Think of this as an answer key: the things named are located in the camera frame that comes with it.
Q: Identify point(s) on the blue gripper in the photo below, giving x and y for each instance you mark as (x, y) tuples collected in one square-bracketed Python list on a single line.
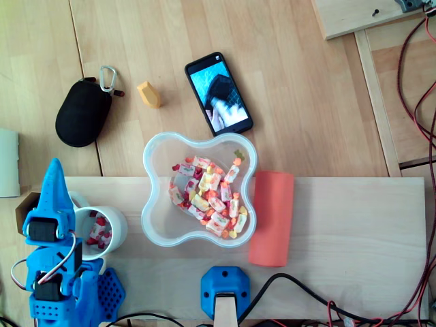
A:
[(43, 231)]

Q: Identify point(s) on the white red candy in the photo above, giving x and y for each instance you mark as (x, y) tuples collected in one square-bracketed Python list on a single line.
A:
[(93, 235), (105, 240), (101, 221)]

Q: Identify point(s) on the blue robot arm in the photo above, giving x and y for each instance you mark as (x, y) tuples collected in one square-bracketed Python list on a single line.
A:
[(51, 306)]

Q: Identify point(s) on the brown hexagonal box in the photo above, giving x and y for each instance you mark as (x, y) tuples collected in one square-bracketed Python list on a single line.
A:
[(21, 207)]

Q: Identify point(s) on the white box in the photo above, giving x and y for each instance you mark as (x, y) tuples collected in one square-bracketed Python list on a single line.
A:
[(8, 163)]

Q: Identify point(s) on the white ceramic mug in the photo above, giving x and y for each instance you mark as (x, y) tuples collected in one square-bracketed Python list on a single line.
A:
[(117, 221)]

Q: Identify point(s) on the black zip pouch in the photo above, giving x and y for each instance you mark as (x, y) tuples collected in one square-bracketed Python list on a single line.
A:
[(81, 116)]

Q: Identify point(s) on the clear Haribo candy tub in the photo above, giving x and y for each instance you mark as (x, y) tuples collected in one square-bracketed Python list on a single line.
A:
[(160, 153)]

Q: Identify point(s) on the silver carabiner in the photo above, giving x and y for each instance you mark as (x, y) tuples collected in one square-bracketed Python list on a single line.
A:
[(108, 90)]

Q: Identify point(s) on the pink wrapped candy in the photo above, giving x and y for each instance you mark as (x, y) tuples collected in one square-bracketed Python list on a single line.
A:
[(191, 185)]

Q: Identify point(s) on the yellow plastic piece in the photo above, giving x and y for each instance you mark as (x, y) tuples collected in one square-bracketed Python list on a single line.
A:
[(150, 95)]

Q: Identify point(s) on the yellow wrapped candy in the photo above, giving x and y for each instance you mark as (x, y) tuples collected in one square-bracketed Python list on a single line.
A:
[(205, 180), (200, 202)]

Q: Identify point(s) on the green orange gummy candy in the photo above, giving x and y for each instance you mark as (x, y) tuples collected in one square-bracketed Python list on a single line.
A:
[(239, 155)]

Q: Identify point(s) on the black smartphone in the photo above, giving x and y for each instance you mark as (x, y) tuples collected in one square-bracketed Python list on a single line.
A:
[(221, 98)]

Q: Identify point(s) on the coral red cylinder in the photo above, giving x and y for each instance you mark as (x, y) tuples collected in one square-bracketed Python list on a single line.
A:
[(272, 218)]

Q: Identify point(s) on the light wooden base board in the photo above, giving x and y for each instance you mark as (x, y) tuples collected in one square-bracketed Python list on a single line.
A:
[(340, 238)]

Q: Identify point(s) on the small wooden board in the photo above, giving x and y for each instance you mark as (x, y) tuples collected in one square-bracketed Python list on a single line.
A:
[(357, 17)]

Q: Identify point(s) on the blue post mount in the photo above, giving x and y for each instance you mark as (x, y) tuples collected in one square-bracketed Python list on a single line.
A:
[(211, 289)]

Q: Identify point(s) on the wooden camera post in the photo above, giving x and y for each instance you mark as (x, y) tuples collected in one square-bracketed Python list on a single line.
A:
[(225, 310)]

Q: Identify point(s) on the light wooden frame panel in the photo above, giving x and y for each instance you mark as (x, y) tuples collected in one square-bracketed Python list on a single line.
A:
[(388, 102)]

